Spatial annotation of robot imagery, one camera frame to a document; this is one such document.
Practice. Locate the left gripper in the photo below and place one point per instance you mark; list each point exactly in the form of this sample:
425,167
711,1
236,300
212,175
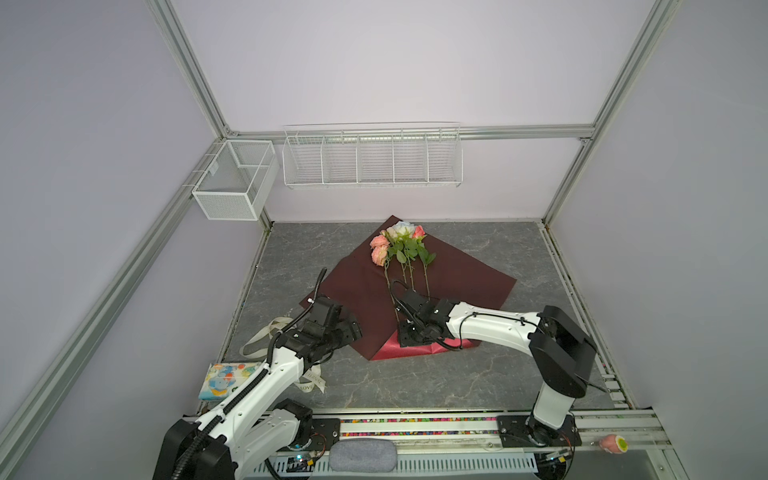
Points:
351,332

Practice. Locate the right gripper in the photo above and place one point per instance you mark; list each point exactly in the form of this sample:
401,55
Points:
404,339

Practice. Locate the red wrapping paper sheet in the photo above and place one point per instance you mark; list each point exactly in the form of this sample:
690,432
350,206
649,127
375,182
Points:
360,286

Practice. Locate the single pink fake rose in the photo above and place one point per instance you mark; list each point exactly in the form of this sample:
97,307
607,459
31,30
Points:
425,256

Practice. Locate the double pink fake rose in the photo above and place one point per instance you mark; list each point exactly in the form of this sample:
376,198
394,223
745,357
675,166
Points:
380,246

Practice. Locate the cream fake rose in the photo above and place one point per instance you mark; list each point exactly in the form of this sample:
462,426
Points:
397,235

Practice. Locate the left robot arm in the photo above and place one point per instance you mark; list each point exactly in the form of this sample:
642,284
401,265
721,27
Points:
210,447

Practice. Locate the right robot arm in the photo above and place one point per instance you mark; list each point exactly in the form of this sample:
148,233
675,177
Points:
561,350

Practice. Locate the cream ribbon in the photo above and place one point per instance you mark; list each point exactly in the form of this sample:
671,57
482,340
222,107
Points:
256,348

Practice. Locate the grey foam pad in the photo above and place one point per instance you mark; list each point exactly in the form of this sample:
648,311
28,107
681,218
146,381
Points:
364,455

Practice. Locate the white mesh box basket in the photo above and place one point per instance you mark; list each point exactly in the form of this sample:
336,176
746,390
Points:
236,183

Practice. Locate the pink round object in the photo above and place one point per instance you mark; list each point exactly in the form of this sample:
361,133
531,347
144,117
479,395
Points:
614,444

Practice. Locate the white wire shelf basket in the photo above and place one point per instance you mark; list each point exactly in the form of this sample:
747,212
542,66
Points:
387,154

